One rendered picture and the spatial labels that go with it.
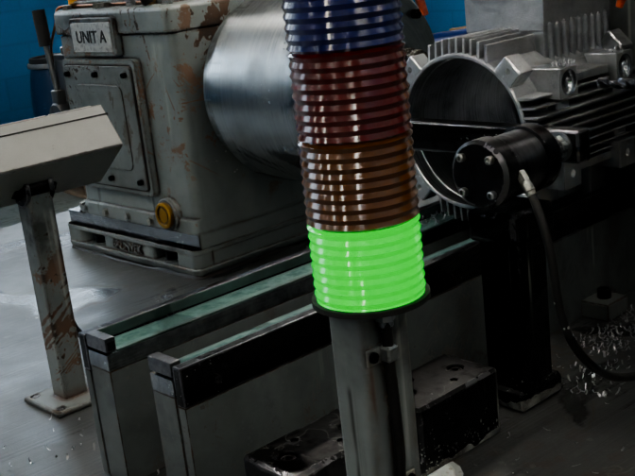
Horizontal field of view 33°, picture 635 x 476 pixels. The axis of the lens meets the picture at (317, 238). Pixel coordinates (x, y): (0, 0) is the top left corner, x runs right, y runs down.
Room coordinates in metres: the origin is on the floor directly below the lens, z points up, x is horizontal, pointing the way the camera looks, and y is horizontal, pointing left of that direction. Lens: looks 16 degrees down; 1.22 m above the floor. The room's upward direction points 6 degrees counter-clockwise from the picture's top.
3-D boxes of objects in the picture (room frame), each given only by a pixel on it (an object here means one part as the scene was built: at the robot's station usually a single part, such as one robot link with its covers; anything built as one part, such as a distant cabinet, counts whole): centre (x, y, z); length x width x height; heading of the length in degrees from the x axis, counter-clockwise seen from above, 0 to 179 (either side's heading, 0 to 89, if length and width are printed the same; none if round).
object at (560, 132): (1.03, -0.16, 1.01); 0.26 x 0.04 x 0.03; 42
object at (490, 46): (1.12, -0.23, 1.01); 0.20 x 0.19 x 0.19; 131
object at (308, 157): (0.54, -0.03, 1.10); 0.06 x 0.06 x 0.04
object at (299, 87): (0.54, -0.03, 1.14); 0.06 x 0.06 x 0.04
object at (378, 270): (0.54, -0.03, 1.05); 0.06 x 0.06 x 0.04
